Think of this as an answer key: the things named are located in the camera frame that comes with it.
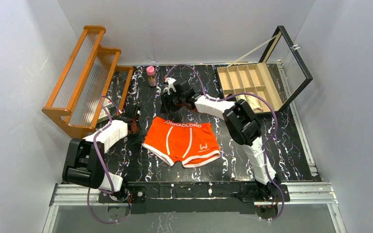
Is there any orange boxer underwear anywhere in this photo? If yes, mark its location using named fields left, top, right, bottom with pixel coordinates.
left=142, top=117, right=221, bottom=168

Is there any beige boxer underwear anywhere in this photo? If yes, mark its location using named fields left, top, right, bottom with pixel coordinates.
left=246, top=95, right=263, bottom=113

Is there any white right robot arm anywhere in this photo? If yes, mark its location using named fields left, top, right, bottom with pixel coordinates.
left=161, top=77, right=280, bottom=187

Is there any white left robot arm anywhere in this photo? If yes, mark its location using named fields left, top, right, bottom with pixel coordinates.
left=62, top=105, right=141, bottom=194

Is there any rolled cream underwear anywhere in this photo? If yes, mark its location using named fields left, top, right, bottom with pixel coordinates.
left=236, top=95, right=249, bottom=103

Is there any green white small box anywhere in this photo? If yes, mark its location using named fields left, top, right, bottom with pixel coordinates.
left=103, top=98, right=115, bottom=109

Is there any pink capped bottle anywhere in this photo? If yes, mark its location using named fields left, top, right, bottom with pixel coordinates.
left=146, top=66, right=157, bottom=87

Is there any orange wooden shelf rack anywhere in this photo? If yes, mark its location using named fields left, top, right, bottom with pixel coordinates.
left=42, top=25, right=134, bottom=138

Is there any black compartment storage box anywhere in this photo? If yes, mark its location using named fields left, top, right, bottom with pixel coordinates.
left=217, top=26, right=313, bottom=114

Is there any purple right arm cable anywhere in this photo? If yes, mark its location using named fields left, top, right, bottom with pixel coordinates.
left=164, top=64, right=286, bottom=222

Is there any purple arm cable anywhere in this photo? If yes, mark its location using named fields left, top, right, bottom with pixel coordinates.
left=164, top=64, right=286, bottom=222
left=86, top=95, right=133, bottom=225

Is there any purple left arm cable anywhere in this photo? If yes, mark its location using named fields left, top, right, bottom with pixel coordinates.
left=86, top=95, right=133, bottom=225

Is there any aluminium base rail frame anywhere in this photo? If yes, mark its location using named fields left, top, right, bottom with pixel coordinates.
left=51, top=65, right=345, bottom=232

